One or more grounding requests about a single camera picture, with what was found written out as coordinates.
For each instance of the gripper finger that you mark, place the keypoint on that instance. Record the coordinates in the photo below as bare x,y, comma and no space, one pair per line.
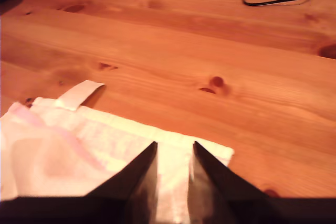
218,195
131,195

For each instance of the cream tea towel pink trim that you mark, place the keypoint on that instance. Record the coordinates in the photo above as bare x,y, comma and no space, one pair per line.
78,155

